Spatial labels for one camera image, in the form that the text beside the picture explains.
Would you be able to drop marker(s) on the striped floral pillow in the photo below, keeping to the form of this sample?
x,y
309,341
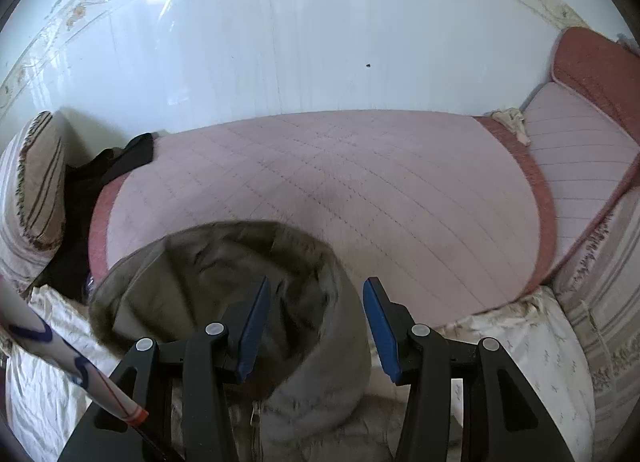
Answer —
x,y
35,192

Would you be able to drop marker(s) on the pink quilted red-edged cushion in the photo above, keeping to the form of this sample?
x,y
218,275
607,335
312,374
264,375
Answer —
x,y
575,152

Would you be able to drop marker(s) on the white leaf-print bed sheet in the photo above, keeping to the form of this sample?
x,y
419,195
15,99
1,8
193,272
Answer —
x,y
530,357

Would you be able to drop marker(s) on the cream crumpled cloth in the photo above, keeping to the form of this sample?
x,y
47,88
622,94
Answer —
x,y
512,122

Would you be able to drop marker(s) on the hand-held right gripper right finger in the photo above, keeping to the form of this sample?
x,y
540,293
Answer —
x,y
382,332

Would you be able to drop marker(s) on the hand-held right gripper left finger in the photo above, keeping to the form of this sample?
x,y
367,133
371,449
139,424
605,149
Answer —
x,y
252,337

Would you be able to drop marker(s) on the olive quilted hooded jacket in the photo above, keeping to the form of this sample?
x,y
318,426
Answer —
x,y
200,282

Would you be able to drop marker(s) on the pink quilted mattress pad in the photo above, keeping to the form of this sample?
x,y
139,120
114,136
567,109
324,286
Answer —
x,y
350,182

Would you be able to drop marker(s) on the striped floral sofa cushion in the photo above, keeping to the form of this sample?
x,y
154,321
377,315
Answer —
x,y
610,302

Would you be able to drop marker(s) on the black cloth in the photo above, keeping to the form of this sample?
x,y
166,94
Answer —
x,y
82,202

